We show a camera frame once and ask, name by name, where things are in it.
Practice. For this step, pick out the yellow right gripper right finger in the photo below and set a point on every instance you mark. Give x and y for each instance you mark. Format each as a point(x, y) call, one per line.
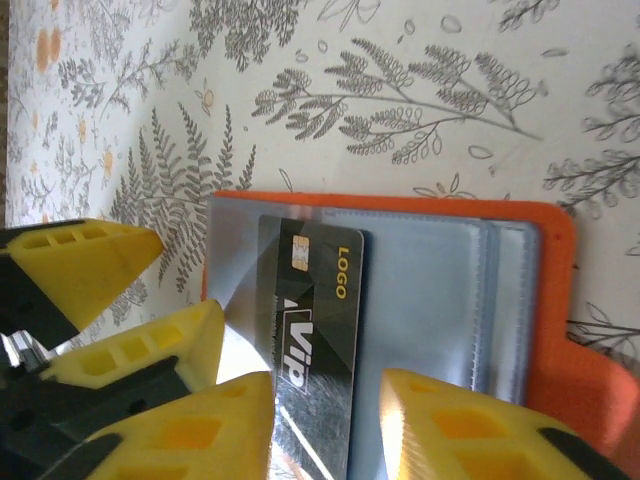
point(475, 440)

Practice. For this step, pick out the black VIP credit card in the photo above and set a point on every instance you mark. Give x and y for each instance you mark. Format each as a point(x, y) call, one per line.
point(320, 320)

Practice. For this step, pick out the floral tablecloth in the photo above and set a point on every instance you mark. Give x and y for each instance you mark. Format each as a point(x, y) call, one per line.
point(400, 75)

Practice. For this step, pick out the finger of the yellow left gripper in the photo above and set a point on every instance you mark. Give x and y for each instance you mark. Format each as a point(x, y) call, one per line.
point(150, 345)
point(85, 270)

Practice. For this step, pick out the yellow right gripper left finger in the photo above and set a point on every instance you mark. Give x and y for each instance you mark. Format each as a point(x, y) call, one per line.
point(200, 440)

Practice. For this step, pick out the orange card holder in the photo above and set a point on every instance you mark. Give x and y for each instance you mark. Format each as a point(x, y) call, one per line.
point(555, 275)

